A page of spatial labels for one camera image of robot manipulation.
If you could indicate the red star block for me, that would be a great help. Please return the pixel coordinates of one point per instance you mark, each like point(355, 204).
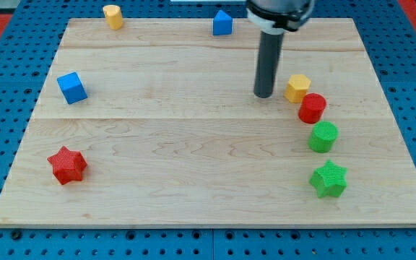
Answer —
point(67, 165)

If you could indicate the blue cube block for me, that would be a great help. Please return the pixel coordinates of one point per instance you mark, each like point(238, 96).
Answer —
point(72, 88)

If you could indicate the yellow hexagon block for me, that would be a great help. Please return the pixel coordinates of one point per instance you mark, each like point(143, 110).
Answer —
point(297, 87)

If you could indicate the blue triangle block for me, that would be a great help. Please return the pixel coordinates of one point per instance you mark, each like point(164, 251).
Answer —
point(222, 24)

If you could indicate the wooden board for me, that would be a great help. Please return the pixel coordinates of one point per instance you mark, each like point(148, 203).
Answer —
point(174, 136)

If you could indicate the red cylinder block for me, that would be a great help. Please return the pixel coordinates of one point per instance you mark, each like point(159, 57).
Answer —
point(312, 108)

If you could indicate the green star block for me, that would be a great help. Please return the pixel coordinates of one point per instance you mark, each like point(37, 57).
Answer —
point(329, 180)

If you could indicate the green cylinder block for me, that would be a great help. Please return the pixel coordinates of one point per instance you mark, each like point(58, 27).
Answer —
point(323, 136)

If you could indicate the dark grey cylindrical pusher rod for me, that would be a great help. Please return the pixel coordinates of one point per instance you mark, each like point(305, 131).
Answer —
point(270, 47)

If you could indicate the yellow cylinder block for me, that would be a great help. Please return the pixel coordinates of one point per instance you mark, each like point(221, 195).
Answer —
point(113, 16)

